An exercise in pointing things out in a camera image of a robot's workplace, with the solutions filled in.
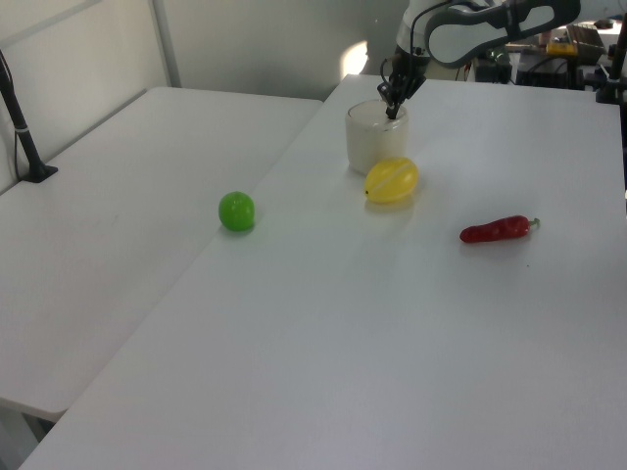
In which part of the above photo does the green toy apple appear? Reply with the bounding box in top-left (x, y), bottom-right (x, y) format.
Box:
top-left (217, 190), bottom-right (257, 234)

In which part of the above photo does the red toy chili pepper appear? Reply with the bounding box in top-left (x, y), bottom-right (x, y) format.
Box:
top-left (458, 214), bottom-right (542, 246)

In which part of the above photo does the black pole with flat foot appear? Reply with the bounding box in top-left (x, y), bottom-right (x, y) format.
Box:
top-left (0, 47), bottom-right (60, 185)

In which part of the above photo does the yellow striped toy melon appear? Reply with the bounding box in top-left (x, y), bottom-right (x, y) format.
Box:
top-left (362, 156), bottom-right (421, 206)

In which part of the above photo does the black tripod camera mount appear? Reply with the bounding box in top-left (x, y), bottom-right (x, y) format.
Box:
top-left (595, 26), bottom-right (627, 105)

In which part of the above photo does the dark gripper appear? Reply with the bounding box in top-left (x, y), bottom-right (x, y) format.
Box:
top-left (376, 52), bottom-right (428, 121)

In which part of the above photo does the black equipment box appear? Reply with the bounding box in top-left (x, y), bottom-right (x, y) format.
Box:
top-left (517, 48), bottom-right (585, 90)

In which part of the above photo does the cream plastic garbage bin body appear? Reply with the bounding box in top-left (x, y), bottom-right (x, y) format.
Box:
top-left (344, 99), bottom-right (410, 176)

